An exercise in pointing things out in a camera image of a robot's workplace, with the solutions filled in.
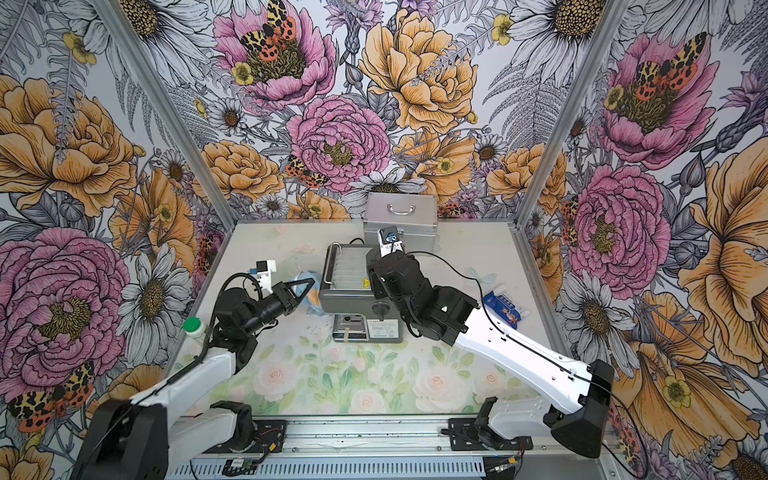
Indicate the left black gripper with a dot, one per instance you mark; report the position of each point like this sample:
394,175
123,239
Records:
288,296

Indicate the grey coffee machine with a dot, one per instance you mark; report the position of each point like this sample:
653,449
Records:
346,294

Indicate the blue patterned cloth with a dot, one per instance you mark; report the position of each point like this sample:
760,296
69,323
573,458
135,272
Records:
317,310

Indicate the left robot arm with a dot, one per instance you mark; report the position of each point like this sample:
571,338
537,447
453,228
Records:
146,436

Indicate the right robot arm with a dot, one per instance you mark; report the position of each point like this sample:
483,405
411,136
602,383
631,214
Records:
579,393

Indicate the green cap white bottle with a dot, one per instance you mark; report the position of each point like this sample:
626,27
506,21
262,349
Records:
194,329

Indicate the silver aluminium case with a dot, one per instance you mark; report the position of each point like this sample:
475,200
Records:
414,215

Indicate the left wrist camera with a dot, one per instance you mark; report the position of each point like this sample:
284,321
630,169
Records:
263,272

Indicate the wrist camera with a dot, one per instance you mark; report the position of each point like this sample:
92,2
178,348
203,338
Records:
389,240
263,272

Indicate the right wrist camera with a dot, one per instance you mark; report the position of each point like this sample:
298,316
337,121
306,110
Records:
389,240

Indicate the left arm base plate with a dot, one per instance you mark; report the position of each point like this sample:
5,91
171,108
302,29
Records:
268,436

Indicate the aluminium front rail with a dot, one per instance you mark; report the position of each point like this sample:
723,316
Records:
395,447

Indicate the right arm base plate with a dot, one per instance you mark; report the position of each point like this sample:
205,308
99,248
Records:
466,434

